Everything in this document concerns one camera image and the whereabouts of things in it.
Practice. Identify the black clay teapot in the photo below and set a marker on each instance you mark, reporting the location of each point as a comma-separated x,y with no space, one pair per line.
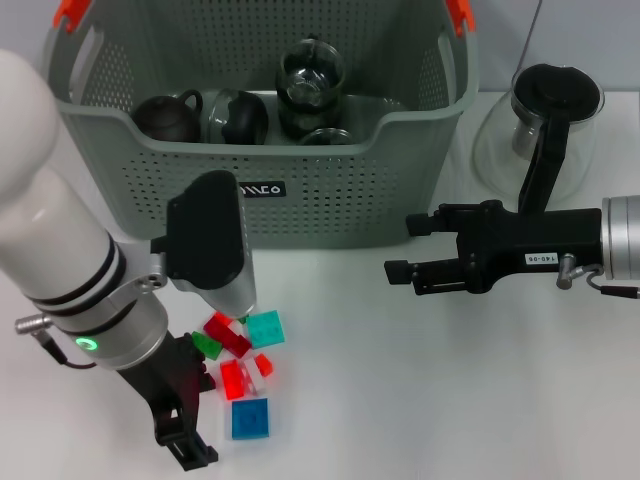
165,120

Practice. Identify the teal square toy brick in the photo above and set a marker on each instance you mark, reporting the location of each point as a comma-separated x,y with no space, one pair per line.
267,329

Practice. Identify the large bright red toy brick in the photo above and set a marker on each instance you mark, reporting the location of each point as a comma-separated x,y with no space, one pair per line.
232,380

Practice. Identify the blue square toy brick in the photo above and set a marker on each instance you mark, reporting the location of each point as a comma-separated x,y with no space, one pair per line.
250,419

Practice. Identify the white toy brick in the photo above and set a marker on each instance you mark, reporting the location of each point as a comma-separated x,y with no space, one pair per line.
255,377

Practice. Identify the dark red toy brick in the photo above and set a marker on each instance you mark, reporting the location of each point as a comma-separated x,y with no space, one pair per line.
230,340

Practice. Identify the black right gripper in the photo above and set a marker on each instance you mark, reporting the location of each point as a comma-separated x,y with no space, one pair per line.
510,245

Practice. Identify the small bright red toy brick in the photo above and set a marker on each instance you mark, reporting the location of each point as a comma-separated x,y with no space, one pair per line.
220,320

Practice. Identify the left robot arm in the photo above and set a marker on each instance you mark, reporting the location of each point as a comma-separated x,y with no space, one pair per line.
50,225

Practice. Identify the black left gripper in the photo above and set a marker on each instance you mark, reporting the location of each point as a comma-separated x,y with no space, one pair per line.
170,380

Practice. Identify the translucent green toy brick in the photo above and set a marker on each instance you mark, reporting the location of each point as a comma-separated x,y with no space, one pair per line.
207,346

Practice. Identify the glass pitcher with black lid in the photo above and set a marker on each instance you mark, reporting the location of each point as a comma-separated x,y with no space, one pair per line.
555,90

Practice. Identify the grey-green perforated storage basket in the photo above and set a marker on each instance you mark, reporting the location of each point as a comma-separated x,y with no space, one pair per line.
350,215

